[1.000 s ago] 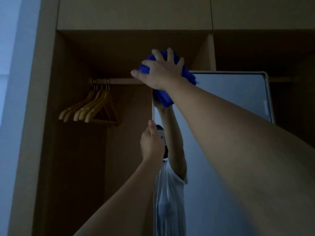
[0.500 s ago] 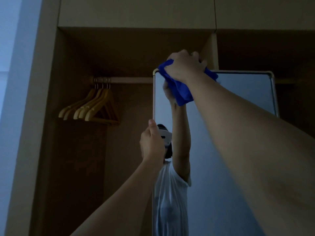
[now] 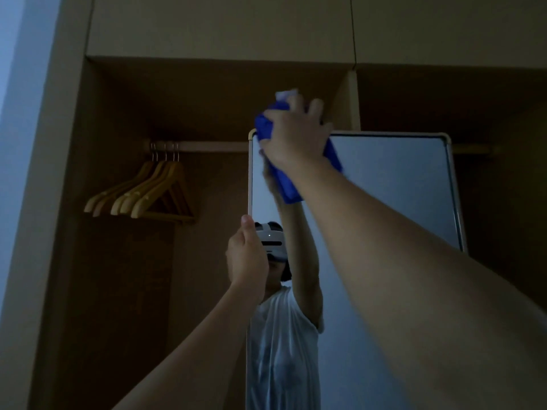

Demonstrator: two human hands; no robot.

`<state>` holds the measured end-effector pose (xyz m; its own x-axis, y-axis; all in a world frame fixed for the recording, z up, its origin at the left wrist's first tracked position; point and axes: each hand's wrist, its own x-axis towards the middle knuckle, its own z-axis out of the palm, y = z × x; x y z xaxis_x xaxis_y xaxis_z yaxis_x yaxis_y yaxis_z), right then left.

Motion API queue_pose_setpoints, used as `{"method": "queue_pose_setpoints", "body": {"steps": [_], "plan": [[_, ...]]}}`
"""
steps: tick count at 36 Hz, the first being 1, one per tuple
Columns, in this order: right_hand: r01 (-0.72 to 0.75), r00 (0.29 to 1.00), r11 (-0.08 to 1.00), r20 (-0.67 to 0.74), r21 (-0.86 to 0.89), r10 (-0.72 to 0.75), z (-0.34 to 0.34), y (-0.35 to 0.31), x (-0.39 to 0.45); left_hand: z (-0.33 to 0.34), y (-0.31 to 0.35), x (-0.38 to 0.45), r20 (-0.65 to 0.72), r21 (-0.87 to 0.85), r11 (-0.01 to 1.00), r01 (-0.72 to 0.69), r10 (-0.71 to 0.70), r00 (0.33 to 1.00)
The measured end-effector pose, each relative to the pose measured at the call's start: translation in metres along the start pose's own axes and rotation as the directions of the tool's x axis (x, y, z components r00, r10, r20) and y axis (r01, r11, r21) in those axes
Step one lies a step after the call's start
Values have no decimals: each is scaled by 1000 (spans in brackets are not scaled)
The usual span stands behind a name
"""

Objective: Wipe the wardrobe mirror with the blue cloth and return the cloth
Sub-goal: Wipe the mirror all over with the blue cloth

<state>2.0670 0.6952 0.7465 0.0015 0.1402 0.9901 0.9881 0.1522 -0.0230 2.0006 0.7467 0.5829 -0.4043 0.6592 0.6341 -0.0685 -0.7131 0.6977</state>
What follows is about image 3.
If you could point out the metal framed mirror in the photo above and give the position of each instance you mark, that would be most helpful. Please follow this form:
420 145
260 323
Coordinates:
406 187

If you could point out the person's left forearm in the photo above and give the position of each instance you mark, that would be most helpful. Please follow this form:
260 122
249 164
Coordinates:
201 358

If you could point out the person's right forearm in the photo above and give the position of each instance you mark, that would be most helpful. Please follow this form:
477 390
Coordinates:
406 294

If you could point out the brown wooden wardrobe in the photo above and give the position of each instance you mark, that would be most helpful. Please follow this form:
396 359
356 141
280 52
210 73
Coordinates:
128 102

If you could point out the person's right hand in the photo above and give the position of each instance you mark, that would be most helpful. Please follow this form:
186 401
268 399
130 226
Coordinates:
297 138

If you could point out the wooden clothes hanger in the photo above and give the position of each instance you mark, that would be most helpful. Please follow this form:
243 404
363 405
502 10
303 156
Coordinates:
159 189
137 189
147 187
112 192
124 193

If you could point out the person's right fingers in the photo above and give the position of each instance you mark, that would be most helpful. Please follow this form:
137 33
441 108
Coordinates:
315 110

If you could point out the person's left hand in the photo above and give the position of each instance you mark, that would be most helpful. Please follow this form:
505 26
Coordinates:
248 262

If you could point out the blue cleaning cloth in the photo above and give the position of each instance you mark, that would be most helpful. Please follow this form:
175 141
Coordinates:
267 130

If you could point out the wooden clothes rod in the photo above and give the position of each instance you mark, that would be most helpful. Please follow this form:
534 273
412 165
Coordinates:
205 146

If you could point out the wardrobe upper cabinet door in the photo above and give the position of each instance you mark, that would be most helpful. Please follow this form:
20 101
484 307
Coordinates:
448 29
213 25

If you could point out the person's left thumb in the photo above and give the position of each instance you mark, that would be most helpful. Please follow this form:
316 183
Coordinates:
248 226

